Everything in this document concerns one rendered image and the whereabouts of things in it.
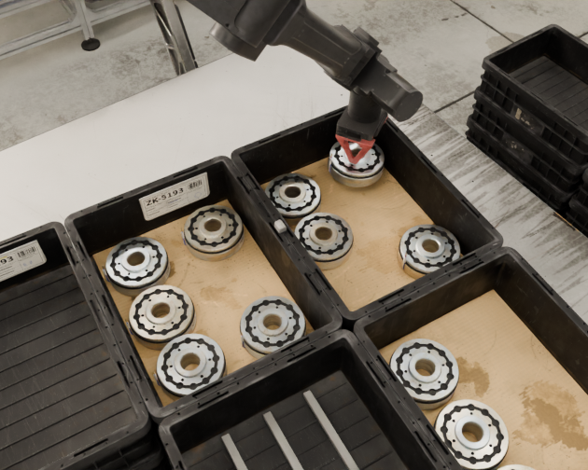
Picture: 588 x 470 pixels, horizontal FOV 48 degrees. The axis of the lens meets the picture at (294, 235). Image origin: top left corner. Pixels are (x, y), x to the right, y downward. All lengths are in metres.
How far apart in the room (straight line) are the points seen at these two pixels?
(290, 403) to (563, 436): 0.40
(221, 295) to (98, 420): 0.27
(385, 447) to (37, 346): 0.56
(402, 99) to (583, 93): 1.15
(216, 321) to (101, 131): 0.68
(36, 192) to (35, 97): 1.41
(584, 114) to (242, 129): 1.00
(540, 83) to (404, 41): 1.03
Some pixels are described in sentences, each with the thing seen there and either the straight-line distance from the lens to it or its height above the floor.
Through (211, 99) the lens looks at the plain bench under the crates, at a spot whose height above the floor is 0.70.
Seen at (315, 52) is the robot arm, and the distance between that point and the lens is 0.86.
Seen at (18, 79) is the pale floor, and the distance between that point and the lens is 3.03.
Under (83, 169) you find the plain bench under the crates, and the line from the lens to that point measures 1.54.
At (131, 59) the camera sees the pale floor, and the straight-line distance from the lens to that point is 2.99.
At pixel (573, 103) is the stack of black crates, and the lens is 2.10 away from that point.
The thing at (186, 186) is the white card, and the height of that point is 0.90.
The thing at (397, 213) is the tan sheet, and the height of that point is 0.83.
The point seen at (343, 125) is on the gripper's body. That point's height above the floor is 0.99.
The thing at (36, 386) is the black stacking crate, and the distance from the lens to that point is 1.11.
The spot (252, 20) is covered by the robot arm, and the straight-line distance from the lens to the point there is 0.69.
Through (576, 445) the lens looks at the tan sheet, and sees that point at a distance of 1.08.
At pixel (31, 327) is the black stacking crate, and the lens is 1.17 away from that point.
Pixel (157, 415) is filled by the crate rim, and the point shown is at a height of 0.93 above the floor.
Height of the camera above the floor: 1.77
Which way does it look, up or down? 52 degrees down
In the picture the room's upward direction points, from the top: straight up
